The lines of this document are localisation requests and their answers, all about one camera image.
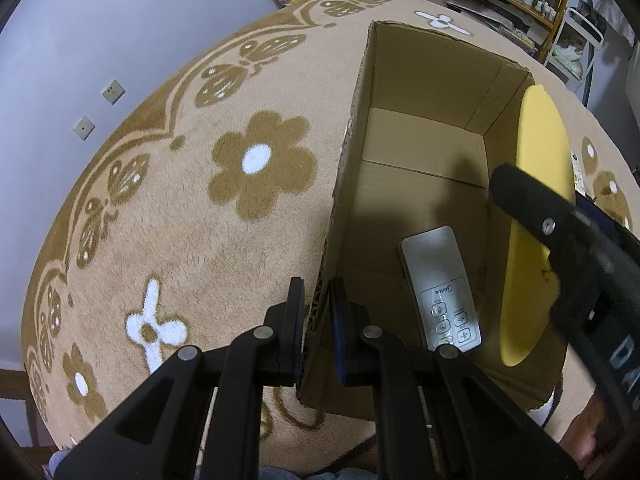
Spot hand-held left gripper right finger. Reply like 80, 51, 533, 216
330, 276, 583, 480

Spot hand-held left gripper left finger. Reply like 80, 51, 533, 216
54, 276, 306, 480

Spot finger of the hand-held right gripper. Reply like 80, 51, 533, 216
489, 162, 581, 266
574, 191, 633, 236

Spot yellow oval plastic piece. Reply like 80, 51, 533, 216
499, 85, 576, 367

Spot brown cardboard box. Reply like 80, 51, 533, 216
295, 20, 573, 418

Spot grey remote control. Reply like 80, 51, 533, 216
399, 226, 482, 352

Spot person's right hand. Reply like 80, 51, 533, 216
559, 394, 610, 467

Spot white sheet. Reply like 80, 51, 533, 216
525, 392, 556, 428

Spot person's blue trousers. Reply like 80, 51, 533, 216
257, 464, 378, 480

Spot white metal rack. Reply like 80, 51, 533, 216
542, 7, 603, 87

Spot brown floral blanket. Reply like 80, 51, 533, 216
20, 0, 640, 476

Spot wooden shelf rack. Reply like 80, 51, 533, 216
400, 0, 581, 66

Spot wooden furniture frame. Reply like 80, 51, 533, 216
0, 367, 41, 448

